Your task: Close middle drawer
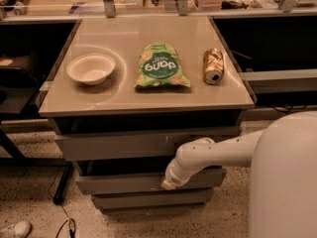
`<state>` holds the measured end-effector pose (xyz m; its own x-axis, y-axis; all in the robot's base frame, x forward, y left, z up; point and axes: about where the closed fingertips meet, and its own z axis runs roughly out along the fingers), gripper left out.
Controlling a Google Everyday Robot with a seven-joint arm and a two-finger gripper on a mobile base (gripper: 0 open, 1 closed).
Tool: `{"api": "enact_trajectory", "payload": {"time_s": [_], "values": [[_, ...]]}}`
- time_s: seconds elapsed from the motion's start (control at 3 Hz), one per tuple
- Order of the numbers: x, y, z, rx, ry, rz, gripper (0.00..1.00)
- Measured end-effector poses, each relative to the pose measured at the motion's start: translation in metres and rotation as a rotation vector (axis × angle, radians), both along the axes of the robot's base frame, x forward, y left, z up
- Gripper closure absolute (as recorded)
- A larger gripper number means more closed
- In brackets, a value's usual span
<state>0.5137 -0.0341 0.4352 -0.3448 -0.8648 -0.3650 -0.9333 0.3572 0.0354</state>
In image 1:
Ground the grey drawer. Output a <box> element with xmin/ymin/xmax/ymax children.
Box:
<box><xmin>54</xmin><ymin>126</ymin><xmax>242</xmax><ymax>161</ymax></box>
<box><xmin>75</xmin><ymin>169</ymin><xmax>227</xmax><ymax>195</ymax></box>
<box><xmin>91</xmin><ymin>188</ymin><xmax>213</xmax><ymax>210</ymax></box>

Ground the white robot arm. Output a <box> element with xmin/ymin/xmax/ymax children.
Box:
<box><xmin>161</xmin><ymin>111</ymin><xmax>317</xmax><ymax>238</ymax></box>

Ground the grey bottom drawer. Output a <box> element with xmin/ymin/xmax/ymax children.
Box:
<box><xmin>91</xmin><ymin>188</ymin><xmax>213</xmax><ymax>210</ymax></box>

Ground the grey top drawer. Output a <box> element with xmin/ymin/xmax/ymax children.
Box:
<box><xmin>54</xmin><ymin>126</ymin><xmax>242</xmax><ymax>161</ymax></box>

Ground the grey drawer cabinet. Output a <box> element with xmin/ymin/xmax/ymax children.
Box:
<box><xmin>40</xmin><ymin>17</ymin><xmax>254</xmax><ymax>212</ymax></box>

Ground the black table leg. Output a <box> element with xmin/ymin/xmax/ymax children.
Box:
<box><xmin>53</xmin><ymin>162</ymin><xmax>73</xmax><ymax>205</ymax></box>

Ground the green chip bag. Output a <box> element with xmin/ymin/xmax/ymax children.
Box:
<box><xmin>134</xmin><ymin>43</ymin><xmax>191</xmax><ymax>88</ymax></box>

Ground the gold soda can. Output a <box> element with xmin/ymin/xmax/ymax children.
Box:
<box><xmin>203</xmin><ymin>48</ymin><xmax>224</xmax><ymax>84</ymax></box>

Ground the white paper bowl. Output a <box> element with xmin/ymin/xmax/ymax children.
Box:
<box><xmin>66</xmin><ymin>54</ymin><xmax>116</xmax><ymax>85</ymax></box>

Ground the white sneaker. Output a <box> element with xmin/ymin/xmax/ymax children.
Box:
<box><xmin>0</xmin><ymin>221</ymin><xmax>32</xmax><ymax>238</ymax></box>

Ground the black floor cable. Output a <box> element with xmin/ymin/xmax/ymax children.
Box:
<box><xmin>47</xmin><ymin>164</ymin><xmax>77</xmax><ymax>238</ymax></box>

